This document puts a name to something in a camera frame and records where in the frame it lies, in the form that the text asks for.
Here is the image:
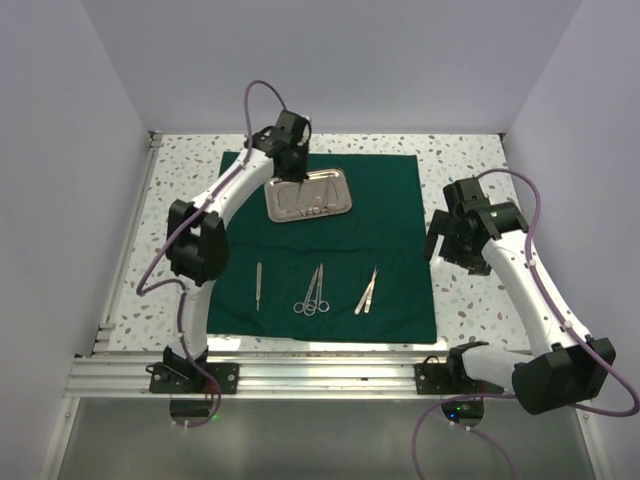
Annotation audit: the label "steel needle holder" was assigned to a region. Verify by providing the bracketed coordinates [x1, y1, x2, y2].
[304, 185, 331, 217]

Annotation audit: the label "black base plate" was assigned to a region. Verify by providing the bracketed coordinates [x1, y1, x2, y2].
[414, 363, 504, 395]
[145, 362, 240, 395]

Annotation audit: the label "thin pointed steel tweezers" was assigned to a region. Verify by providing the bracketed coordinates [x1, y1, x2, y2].
[294, 182, 309, 217]

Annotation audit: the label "steel scalpel handle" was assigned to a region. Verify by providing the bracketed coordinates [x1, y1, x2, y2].
[255, 262, 263, 311]

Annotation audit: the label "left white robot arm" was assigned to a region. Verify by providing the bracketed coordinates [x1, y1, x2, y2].
[163, 109, 312, 393]

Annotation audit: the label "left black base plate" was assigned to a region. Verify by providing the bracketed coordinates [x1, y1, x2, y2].
[145, 362, 240, 395]

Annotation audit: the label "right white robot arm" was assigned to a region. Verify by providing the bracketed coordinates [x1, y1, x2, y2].
[423, 178, 616, 414]

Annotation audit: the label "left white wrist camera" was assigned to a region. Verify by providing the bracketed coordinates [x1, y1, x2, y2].
[299, 116, 312, 145]

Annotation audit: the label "steel surgical scissors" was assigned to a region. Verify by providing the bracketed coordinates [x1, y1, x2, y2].
[303, 264, 330, 316]

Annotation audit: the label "aluminium mounting rail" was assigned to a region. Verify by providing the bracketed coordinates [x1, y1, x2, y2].
[69, 352, 586, 401]

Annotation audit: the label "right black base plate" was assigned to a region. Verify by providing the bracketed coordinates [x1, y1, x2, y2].
[414, 363, 504, 395]

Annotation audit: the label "steel ring-handled clamp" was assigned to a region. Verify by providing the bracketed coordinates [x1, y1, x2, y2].
[293, 267, 320, 316]

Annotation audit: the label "stainless steel instrument tray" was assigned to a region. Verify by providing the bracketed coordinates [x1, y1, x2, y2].
[264, 168, 353, 223]

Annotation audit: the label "green surgical drape cloth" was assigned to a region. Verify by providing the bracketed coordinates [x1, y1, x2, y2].
[207, 154, 437, 344]

